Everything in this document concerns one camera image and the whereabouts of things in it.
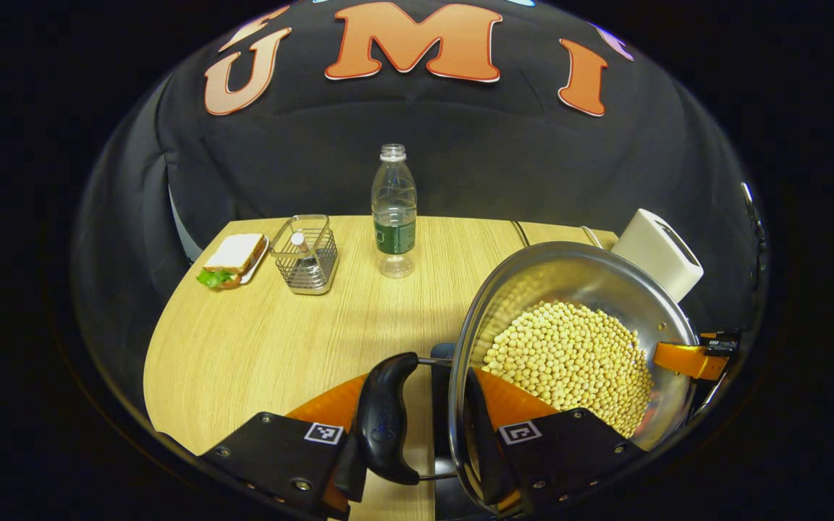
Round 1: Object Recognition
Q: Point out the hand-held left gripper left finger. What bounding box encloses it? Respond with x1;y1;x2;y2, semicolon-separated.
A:
198;373;368;520

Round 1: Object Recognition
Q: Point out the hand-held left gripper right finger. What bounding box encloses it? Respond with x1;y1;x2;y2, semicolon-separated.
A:
463;367;647;516

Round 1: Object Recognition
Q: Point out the black induction cooktop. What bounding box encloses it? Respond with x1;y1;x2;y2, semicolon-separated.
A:
428;342;476;521

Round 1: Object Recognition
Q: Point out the steel pot with black handles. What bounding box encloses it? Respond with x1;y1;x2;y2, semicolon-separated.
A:
355;241;700;518

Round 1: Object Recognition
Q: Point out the white toaster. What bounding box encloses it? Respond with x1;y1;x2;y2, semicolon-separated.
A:
611;208;705;303

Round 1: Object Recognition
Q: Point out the pile of soybeans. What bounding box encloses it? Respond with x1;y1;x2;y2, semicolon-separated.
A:
481;300;655;439

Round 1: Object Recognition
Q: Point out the green lettuce leaf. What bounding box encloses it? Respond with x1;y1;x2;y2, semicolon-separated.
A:
196;268;237;291

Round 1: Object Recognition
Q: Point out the small white plate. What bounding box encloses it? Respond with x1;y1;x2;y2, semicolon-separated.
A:
238;235;271;285

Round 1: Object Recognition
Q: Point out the small glass shaker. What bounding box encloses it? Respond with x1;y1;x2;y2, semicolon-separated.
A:
291;232;324;283

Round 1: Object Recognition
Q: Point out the sandwich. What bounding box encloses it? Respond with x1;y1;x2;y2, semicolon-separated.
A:
203;233;267;274

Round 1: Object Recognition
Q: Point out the clear plastic water bottle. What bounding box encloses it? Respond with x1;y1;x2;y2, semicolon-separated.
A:
371;143;418;279

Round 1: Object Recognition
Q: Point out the metal wire basket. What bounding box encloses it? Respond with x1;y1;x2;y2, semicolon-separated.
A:
269;214;340;296

